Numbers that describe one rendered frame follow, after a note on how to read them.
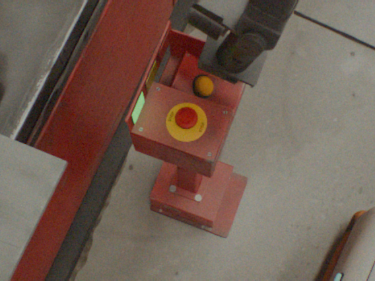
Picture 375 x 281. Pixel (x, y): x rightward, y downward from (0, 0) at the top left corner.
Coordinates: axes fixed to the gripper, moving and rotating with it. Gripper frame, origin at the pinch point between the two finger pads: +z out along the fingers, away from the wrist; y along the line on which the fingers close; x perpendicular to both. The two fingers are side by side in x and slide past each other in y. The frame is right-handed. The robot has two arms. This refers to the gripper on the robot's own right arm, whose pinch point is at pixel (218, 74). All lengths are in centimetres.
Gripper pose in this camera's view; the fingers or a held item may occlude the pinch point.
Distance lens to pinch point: 104.1
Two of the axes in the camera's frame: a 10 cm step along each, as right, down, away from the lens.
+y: -9.1, -3.9, -1.1
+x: -3.5, 9.0, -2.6
